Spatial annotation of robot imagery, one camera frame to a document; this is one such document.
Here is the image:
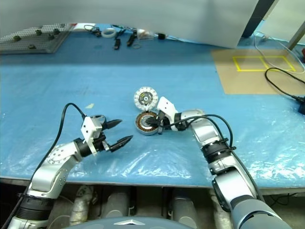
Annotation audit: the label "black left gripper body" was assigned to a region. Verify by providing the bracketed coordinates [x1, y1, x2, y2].
[94, 120, 112, 154]

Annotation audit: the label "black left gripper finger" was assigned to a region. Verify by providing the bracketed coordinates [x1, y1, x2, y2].
[104, 119, 123, 131]
[110, 135, 133, 152]

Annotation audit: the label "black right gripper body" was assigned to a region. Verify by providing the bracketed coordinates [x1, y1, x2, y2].
[156, 113, 172, 134]

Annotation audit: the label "motor stator with copper windings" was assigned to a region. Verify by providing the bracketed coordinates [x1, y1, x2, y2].
[135, 111, 161, 136]

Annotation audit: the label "silver motor rotor cover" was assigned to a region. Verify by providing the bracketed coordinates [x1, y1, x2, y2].
[133, 86, 159, 112]

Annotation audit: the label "clear plastic film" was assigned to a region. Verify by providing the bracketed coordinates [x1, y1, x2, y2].
[0, 107, 305, 184]

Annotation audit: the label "blue foam mat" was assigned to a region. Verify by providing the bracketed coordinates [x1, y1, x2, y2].
[0, 22, 305, 191]

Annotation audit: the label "grey rounded robot leg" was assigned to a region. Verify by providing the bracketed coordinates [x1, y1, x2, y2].
[104, 190, 133, 219]
[173, 190, 203, 222]

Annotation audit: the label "foil wrapped pipe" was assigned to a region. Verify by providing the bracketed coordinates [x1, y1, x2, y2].
[71, 185, 95, 226]

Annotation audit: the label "black hand tool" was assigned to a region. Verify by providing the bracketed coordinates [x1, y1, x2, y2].
[126, 30, 138, 48]
[113, 30, 126, 51]

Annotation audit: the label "grey robot torso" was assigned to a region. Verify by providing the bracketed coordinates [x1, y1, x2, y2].
[82, 214, 208, 229]

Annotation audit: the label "clear plastic bag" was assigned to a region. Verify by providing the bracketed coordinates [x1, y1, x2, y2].
[137, 28, 155, 40]

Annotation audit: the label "white tape roll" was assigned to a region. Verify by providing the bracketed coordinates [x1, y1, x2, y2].
[101, 28, 117, 38]

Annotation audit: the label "brown cardboard sheet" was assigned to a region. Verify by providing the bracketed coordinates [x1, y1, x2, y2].
[211, 49, 305, 95]

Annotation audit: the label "large white sheet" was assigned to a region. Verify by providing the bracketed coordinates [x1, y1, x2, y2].
[0, 0, 260, 50]

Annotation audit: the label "grey perforated board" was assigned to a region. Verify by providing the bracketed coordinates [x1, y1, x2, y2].
[0, 22, 72, 55]

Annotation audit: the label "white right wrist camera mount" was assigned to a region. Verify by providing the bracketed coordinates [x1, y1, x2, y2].
[156, 96, 178, 132]

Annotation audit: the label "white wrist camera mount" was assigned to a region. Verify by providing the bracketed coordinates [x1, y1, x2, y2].
[156, 96, 178, 132]
[80, 114, 107, 156]

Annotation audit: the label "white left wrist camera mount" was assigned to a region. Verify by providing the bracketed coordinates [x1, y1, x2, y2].
[80, 114, 107, 156]

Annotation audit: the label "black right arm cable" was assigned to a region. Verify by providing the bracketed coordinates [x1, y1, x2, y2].
[164, 114, 263, 198]

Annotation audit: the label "thin tangled black cable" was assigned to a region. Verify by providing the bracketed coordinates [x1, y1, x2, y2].
[83, 23, 102, 38]

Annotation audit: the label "thin coloured wires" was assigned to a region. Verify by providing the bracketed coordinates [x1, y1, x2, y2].
[111, 23, 136, 31]

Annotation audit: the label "thick black power cable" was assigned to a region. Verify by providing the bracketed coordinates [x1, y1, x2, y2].
[264, 67, 305, 101]

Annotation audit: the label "thin white cable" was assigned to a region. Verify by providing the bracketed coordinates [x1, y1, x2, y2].
[254, 32, 305, 72]

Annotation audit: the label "dark upright post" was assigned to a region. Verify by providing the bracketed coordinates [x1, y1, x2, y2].
[241, 0, 279, 38]

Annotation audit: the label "grey upright post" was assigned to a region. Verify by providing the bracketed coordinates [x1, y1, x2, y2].
[287, 21, 305, 51]

